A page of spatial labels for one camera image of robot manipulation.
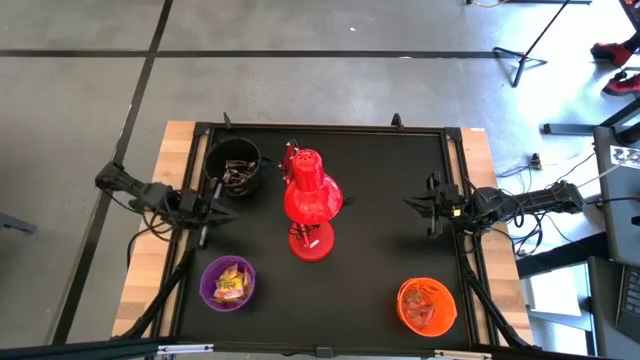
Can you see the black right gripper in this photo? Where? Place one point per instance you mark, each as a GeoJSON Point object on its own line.
{"type": "Point", "coordinates": [445, 205]}

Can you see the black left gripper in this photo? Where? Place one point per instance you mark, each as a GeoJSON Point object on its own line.
{"type": "Point", "coordinates": [200, 210]}

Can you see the brown chocolate candy bar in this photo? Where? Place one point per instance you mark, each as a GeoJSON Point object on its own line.
{"type": "Point", "coordinates": [235, 176]}

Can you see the chocolate bar white-ended wrapper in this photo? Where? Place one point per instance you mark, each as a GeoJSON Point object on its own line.
{"type": "Point", "coordinates": [237, 164]}

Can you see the black jack-o-lantern bucket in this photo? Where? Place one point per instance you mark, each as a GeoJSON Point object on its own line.
{"type": "Point", "coordinates": [220, 150]}

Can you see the purple plastic bucket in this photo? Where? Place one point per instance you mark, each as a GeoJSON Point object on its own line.
{"type": "Point", "coordinates": [207, 292]}

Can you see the red desk lamp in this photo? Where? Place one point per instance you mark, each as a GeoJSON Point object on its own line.
{"type": "Point", "coordinates": [312, 200]}

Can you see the orange candy clear wrapper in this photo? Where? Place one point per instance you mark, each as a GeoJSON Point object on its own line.
{"type": "Point", "coordinates": [417, 307]}

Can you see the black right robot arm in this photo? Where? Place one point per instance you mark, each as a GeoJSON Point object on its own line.
{"type": "Point", "coordinates": [525, 202]}

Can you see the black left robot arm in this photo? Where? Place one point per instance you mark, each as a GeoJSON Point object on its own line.
{"type": "Point", "coordinates": [150, 200]}

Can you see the orange plastic bucket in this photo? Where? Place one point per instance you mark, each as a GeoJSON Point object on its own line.
{"type": "Point", "coordinates": [440, 320]}

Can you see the small black floor object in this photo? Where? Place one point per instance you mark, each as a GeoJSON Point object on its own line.
{"type": "Point", "coordinates": [536, 161]}

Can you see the black tripod stand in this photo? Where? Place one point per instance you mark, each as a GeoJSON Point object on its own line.
{"type": "Point", "coordinates": [520, 57]}

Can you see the grey desk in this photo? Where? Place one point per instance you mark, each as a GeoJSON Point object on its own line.
{"type": "Point", "coordinates": [617, 215]}

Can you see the dark metal floor foot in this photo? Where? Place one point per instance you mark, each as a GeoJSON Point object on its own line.
{"type": "Point", "coordinates": [17, 223]}

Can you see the white printed marker sheet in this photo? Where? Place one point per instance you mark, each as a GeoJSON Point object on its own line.
{"type": "Point", "coordinates": [625, 156]}

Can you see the dark laptop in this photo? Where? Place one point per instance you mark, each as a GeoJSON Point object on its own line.
{"type": "Point", "coordinates": [631, 300]}

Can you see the person's foot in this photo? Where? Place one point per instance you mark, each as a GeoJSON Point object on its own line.
{"type": "Point", "coordinates": [622, 86]}
{"type": "Point", "coordinates": [610, 52]}

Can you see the black aluminium table frame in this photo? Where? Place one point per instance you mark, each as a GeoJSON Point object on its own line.
{"type": "Point", "coordinates": [375, 128]}

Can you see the silver frame bracket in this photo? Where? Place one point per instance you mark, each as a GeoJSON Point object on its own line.
{"type": "Point", "coordinates": [185, 348]}
{"type": "Point", "coordinates": [462, 355]}

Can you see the black desk leg frame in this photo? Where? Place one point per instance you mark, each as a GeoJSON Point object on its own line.
{"type": "Point", "coordinates": [575, 129]}

